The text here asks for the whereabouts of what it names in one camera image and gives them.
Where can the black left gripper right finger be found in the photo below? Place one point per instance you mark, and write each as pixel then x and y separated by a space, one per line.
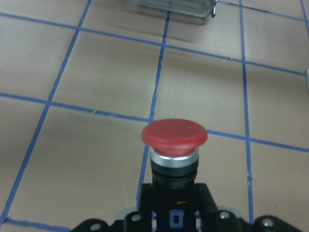
pixel 206 207

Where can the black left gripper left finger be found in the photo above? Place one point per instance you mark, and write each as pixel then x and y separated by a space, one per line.
pixel 145 207

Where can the red mushroom push button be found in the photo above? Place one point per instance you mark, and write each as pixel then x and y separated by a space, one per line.
pixel 173 145

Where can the wire mesh shelf rack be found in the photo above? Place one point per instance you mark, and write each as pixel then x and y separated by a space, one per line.
pixel 197 8

